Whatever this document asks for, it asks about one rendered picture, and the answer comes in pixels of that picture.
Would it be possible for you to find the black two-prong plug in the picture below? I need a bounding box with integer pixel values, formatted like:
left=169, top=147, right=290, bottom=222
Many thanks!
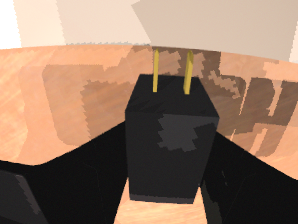
left=125, top=48, right=221, bottom=205

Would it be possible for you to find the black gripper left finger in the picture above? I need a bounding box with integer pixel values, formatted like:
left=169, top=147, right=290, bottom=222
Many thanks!
left=0, top=121, right=129, bottom=224

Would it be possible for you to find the white power strip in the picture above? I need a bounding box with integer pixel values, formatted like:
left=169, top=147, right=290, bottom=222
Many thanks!
left=0, top=0, right=298, bottom=64

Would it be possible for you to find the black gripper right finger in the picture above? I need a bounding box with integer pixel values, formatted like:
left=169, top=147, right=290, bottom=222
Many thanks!
left=200, top=132, right=298, bottom=224

